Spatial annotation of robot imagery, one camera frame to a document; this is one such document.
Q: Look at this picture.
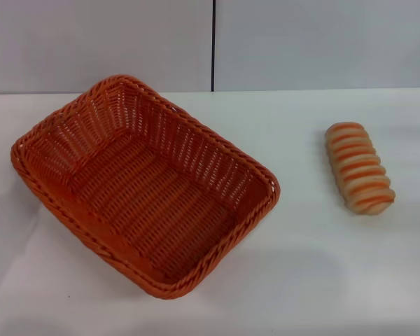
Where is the striped orange cream bread roll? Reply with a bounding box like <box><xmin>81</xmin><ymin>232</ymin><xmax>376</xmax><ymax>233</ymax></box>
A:
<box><xmin>324</xmin><ymin>121</ymin><xmax>396</xmax><ymax>215</ymax></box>

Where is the orange woven plastic basket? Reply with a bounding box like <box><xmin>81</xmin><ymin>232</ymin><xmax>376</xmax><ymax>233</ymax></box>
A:
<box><xmin>9</xmin><ymin>73</ymin><xmax>281</xmax><ymax>301</ymax></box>

